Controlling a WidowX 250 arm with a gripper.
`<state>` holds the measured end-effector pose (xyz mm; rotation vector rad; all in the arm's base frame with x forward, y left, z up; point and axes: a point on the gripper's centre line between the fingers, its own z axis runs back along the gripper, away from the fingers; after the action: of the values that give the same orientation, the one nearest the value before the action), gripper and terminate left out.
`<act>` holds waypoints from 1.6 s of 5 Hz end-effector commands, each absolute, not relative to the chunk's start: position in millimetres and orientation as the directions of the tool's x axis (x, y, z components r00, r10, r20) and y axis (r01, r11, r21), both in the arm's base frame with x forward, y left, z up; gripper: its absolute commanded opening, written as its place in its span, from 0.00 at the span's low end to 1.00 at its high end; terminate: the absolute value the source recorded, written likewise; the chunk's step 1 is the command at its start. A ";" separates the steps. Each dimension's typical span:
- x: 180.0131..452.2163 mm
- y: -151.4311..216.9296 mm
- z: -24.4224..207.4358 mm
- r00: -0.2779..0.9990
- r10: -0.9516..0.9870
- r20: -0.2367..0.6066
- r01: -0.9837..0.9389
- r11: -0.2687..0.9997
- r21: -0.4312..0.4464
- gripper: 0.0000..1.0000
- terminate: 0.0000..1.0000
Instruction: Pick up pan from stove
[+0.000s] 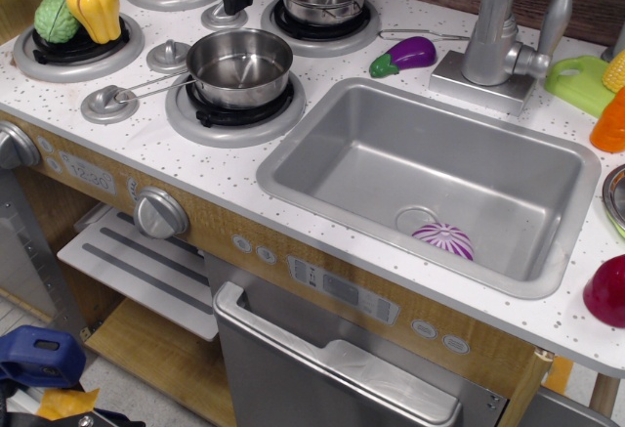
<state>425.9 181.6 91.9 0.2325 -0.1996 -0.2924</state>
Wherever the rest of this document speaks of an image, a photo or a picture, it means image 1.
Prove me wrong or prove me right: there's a blue clamp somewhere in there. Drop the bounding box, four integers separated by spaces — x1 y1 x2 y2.
1 325 87 388

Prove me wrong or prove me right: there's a grey dishwasher door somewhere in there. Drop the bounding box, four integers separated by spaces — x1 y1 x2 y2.
214 281 508 426

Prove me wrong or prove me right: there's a silver oven dial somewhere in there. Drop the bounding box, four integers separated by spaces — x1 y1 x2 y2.
0 121 41 170
133 187 189 239

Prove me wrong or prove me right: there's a green toy cabbage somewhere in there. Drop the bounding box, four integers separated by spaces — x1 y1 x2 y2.
33 0 81 44

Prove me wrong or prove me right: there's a grey toy sink basin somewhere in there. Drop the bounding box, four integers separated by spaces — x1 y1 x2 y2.
257 78 602 299

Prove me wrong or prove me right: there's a white oven rack shelf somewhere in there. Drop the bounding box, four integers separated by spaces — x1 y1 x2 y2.
58 205 218 341

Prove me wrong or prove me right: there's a silver stovetop knob front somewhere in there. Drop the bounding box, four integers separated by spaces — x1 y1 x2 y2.
80 85 140 125

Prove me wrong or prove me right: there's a front left stove burner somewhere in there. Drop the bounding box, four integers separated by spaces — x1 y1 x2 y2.
13 14 145 83

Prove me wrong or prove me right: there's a silver oven dial centre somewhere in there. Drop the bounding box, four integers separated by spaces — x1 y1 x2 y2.
133 187 189 239

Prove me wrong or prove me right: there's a silver oven dial left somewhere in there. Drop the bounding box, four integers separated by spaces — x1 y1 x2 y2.
0 121 41 170

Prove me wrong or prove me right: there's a steel pan front burner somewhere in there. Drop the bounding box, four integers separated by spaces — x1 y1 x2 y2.
114 27 295 111

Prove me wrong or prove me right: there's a grey oven door left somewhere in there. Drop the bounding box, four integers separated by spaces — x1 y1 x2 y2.
1 170 85 338

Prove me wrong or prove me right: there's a purple white toy onion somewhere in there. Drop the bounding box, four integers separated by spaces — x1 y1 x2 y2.
412 223 475 261

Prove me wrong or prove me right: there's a front right stove burner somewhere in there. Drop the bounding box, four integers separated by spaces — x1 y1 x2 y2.
165 73 306 149

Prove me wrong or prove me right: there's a green toy cutting board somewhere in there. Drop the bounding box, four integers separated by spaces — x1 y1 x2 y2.
544 56 615 118

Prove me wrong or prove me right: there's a purple toy eggplant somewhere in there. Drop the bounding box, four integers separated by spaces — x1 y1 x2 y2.
369 36 438 78

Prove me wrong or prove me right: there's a yellow toy bell pepper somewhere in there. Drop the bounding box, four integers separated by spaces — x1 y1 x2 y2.
65 0 122 45

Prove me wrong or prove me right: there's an orange toy carrot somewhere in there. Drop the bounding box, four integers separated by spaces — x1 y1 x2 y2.
589 88 625 153

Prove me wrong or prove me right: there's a silver stovetop knob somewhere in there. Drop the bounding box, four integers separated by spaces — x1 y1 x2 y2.
200 2 248 30
80 85 140 125
146 39 191 74

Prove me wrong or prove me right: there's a yellow toy corn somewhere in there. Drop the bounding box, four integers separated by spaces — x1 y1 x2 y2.
602 51 625 94

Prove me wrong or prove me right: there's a back right stove burner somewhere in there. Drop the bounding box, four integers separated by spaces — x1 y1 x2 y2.
261 0 381 59

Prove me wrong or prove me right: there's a silver stovetop knob back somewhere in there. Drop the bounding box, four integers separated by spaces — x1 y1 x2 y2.
200 2 248 30

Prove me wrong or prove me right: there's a silver stovetop knob middle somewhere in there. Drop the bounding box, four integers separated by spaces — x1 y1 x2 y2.
146 39 191 74

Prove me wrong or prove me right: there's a silver toy faucet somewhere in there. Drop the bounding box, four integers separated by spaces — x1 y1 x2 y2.
429 0 572 116

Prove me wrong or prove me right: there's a steel bowl right edge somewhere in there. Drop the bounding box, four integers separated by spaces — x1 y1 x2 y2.
602 165 625 236

